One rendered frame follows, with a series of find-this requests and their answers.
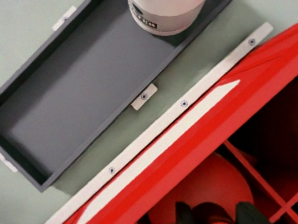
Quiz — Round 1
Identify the dark grey rectangular tray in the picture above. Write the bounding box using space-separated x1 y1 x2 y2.
0 0 232 194

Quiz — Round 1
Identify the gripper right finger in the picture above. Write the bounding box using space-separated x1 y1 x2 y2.
235 201 273 224

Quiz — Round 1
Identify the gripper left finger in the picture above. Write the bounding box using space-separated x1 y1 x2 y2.
175 202 197 224

